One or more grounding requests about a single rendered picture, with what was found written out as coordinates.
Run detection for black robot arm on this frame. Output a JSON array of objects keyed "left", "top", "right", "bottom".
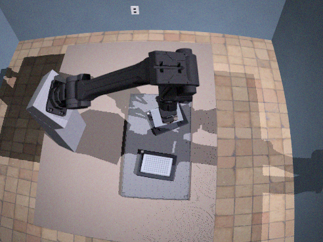
[{"left": 46, "top": 48, "right": 200, "bottom": 117}]

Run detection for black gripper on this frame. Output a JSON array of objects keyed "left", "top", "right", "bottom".
[{"left": 155, "top": 96, "right": 179, "bottom": 125}]

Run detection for white multi-well plate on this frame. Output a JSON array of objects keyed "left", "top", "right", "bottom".
[{"left": 141, "top": 154, "right": 173, "bottom": 176}]

